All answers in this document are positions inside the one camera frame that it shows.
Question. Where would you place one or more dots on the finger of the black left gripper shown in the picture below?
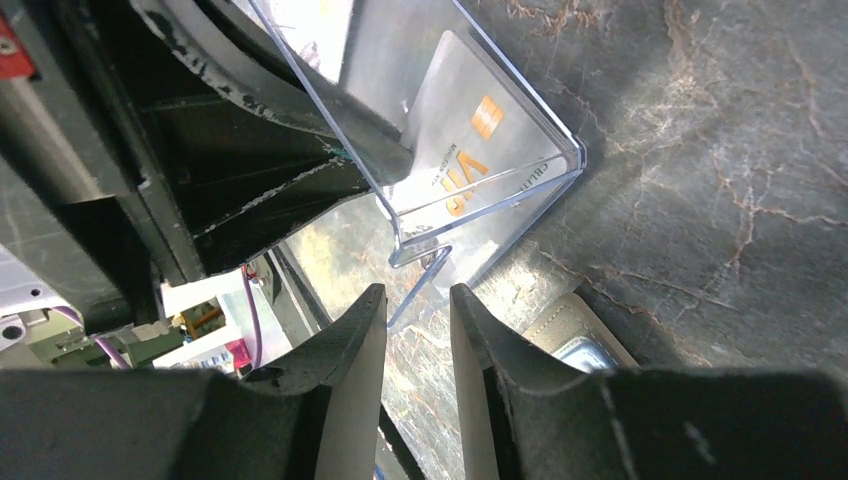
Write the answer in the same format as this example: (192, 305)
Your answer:
(251, 142)

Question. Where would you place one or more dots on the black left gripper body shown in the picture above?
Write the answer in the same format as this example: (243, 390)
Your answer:
(87, 220)

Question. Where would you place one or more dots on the clear plastic card sleeve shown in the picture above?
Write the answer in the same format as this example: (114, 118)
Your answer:
(378, 52)

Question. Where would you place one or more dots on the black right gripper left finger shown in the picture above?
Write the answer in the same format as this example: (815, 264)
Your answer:
(311, 414)

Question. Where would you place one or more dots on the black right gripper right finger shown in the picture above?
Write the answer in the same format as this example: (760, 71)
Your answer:
(526, 415)

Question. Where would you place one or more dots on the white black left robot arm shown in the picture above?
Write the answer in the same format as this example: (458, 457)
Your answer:
(157, 141)

